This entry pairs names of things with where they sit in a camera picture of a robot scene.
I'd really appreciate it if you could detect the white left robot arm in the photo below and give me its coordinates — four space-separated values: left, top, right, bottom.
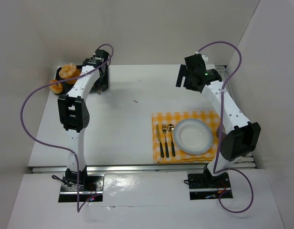
58 49 110 186

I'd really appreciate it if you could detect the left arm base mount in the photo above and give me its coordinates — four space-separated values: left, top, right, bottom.
52 175 105 203

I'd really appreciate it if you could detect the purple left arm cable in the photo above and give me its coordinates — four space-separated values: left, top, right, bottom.
20 43 114 213

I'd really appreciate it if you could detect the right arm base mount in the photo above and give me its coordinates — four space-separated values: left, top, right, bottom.
183 173 233 200

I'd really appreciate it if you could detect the white plate blue rim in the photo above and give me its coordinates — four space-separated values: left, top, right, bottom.
173 118 213 155

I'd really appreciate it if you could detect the tall orange muffin bread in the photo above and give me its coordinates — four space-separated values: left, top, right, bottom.
59 63 81 80

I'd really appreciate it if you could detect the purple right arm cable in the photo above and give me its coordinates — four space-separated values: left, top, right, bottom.
197 41 254 213

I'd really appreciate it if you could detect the purple mug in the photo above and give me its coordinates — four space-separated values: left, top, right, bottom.
216 127 220 138

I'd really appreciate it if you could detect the gold spoon black handle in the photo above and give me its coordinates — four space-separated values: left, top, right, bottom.
167 124 176 157

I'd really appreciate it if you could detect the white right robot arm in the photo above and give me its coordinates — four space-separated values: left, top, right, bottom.
176 54 261 188

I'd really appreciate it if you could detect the aluminium front rail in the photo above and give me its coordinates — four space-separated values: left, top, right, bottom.
32 164 205 174

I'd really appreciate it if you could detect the fork with black handle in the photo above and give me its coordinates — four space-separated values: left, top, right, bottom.
162 123 169 158

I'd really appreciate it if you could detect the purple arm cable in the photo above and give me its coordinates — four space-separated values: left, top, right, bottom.
197 41 254 213
20 43 114 213

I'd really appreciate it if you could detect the small round bagel bread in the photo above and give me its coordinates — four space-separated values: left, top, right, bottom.
49 79 63 94

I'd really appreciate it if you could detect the black tray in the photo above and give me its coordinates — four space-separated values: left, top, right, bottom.
53 62 110 95

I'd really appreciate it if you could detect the knife with black handle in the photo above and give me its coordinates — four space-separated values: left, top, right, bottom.
156 124 164 158

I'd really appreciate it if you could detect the yellow checkered cloth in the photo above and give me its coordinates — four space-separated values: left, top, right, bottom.
152 111 220 164

